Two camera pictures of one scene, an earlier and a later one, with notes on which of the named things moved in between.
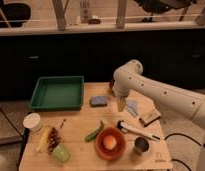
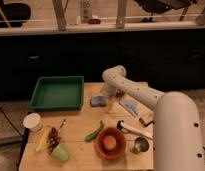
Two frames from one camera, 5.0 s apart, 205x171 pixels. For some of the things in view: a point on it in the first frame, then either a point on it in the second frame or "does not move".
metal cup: x=141 y=145 does not move
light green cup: x=61 y=153 does not move
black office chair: x=153 y=7 does not move
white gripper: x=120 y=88 → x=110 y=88
